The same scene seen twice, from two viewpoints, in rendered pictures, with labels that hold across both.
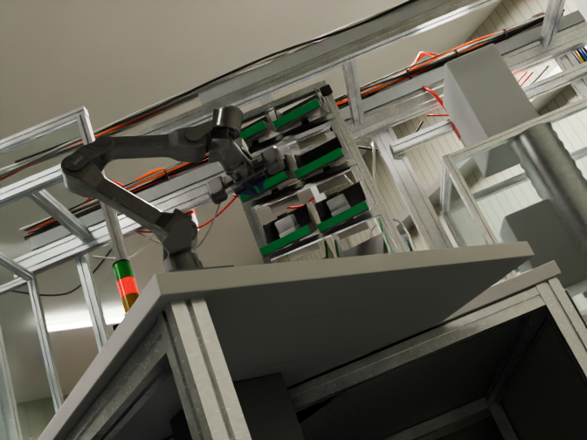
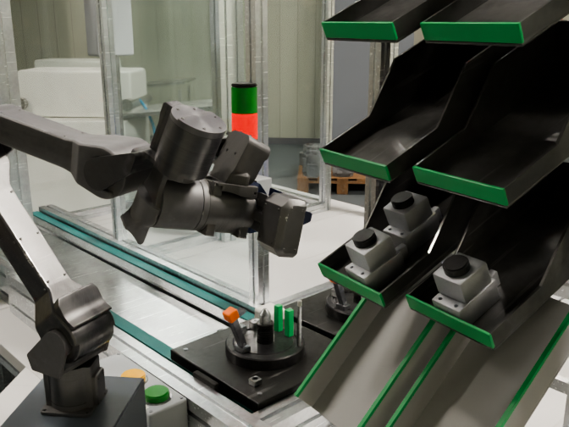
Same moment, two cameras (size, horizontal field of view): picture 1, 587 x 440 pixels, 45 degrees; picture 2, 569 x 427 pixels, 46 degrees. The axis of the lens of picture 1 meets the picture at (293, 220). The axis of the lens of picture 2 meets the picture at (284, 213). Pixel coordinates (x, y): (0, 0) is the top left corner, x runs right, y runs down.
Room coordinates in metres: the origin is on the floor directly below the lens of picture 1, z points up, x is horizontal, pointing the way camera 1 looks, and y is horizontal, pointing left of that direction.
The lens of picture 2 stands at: (0.96, -0.50, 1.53)
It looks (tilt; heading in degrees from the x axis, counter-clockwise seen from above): 16 degrees down; 47
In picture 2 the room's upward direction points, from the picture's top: straight up
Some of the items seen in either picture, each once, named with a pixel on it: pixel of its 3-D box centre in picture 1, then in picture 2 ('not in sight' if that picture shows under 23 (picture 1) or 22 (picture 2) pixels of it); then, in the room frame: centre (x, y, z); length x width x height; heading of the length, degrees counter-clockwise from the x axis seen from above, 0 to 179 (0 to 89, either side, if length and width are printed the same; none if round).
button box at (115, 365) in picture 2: not in sight; (134, 396); (1.45, 0.39, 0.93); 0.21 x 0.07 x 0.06; 90
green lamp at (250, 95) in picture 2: (123, 272); (244, 99); (1.78, 0.49, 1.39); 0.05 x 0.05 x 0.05
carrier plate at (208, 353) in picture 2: not in sight; (265, 355); (1.66, 0.30, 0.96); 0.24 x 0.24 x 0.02; 0
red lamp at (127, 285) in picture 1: (127, 288); (245, 125); (1.78, 0.49, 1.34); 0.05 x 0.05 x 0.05
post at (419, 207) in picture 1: (425, 219); not in sight; (2.75, -0.50, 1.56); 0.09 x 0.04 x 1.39; 90
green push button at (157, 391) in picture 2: not in sight; (156, 396); (1.45, 0.32, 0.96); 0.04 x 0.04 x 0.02
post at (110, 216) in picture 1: (120, 253); (256, 58); (1.81, 0.49, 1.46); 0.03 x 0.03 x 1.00; 0
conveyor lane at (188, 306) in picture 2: not in sight; (180, 324); (1.69, 0.60, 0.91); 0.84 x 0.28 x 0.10; 90
